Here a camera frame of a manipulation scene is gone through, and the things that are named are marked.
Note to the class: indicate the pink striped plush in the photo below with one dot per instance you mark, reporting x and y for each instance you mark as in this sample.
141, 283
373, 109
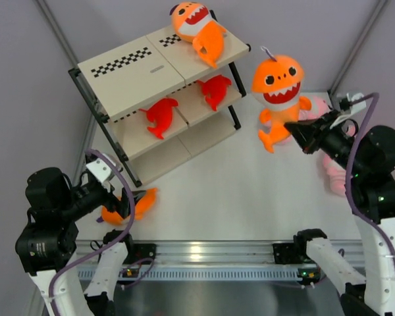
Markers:
336, 176
351, 127
319, 107

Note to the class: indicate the large red shark plush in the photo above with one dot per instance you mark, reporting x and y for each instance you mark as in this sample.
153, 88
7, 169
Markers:
160, 115

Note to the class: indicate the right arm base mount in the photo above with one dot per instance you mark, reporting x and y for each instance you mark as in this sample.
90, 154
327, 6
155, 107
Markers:
288, 253

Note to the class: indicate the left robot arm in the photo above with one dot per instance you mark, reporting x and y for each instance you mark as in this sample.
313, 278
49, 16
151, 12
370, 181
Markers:
47, 244

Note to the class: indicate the beige three-tier shelf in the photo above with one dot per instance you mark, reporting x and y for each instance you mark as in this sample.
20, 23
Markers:
118, 83

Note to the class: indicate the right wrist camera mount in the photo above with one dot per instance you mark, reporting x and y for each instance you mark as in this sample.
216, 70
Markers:
349, 105

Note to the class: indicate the small red shark plush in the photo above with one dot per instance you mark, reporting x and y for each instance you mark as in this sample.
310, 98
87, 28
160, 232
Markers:
214, 90

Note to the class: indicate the orange shark plush facing up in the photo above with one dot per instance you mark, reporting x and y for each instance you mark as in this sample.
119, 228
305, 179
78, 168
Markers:
192, 22

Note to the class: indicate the orange shark plush face down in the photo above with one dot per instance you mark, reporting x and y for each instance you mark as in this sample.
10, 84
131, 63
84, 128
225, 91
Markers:
141, 208

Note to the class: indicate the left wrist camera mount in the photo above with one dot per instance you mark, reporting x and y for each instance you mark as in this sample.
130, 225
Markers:
100, 170

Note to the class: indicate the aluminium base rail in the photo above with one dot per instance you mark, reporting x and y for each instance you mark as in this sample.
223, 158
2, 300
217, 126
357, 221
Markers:
218, 261

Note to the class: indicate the orange shark plush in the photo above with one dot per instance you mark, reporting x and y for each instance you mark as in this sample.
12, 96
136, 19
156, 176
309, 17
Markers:
278, 80

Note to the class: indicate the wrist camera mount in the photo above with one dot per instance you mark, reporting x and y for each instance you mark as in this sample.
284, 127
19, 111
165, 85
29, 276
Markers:
100, 170
349, 105

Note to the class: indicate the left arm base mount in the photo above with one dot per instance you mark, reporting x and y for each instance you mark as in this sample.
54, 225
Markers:
138, 251

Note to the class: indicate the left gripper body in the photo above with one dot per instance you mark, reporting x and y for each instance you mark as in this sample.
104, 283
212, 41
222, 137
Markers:
119, 206

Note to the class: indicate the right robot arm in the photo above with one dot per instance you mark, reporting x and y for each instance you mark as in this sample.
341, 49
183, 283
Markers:
370, 189

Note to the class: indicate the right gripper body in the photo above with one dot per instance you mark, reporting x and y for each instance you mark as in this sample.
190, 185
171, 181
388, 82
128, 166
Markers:
323, 126

